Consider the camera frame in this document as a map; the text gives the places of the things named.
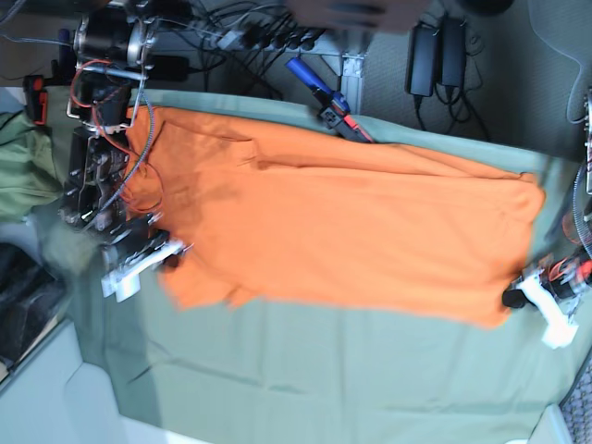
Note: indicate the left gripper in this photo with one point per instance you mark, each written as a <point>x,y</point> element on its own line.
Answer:
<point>562,282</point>

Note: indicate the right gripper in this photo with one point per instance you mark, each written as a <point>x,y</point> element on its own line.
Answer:
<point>125,246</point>

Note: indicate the orange T-shirt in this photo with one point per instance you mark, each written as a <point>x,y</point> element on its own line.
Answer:
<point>299,216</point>

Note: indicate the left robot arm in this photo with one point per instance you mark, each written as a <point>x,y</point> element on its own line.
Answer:
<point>575,220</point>

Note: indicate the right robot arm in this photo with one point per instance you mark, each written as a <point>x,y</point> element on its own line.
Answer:
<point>113,46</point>

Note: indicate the green table cloth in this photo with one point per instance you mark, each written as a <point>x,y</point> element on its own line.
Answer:
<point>280,373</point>

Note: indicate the black plastic bag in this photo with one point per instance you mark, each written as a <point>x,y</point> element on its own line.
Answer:
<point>30,298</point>

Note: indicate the green garment pile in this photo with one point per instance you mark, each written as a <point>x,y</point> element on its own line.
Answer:
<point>28,172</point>

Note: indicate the black power brick left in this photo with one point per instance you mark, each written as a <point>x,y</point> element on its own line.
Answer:
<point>169,68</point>

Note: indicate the blue clamp at left edge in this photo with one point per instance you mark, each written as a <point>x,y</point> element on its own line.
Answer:
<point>35,86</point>

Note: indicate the blue clamp on table centre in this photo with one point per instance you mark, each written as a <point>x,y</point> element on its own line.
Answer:
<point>335,111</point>

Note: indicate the white power strip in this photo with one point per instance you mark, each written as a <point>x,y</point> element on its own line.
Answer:
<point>231,40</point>

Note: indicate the black power adapter pair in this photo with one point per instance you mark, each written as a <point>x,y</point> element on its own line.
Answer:
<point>437,55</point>

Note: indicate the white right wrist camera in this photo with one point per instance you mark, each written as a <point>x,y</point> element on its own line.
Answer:
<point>121,287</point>

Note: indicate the aluminium frame post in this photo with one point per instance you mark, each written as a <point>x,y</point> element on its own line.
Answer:
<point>351,81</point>

